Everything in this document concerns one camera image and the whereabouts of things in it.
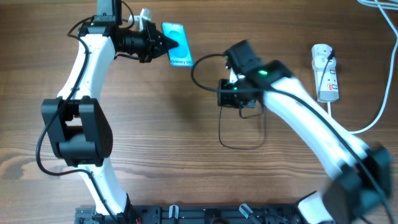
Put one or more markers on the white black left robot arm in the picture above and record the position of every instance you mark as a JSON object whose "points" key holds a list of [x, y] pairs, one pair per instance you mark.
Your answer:
{"points": [[75, 124]]}

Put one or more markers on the blue screen smartphone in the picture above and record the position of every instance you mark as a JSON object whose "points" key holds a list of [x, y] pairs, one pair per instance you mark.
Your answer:
{"points": [[179, 56]]}

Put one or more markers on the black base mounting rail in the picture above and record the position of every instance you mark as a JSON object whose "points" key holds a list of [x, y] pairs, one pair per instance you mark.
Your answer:
{"points": [[174, 214]]}

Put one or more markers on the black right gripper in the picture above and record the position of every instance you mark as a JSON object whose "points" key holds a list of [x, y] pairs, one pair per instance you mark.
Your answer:
{"points": [[225, 99]]}

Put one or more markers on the white charger adapter plug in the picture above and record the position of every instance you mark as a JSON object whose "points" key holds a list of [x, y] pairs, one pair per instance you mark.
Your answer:
{"points": [[320, 62]]}

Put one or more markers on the white power strip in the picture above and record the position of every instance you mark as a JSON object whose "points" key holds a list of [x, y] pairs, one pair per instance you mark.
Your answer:
{"points": [[326, 81]]}

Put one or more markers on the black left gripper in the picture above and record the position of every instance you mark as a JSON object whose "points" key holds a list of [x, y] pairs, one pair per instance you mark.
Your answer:
{"points": [[153, 37]]}

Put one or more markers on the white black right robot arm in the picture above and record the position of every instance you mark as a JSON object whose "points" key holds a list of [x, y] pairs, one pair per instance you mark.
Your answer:
{"points": [[360, 177]]}

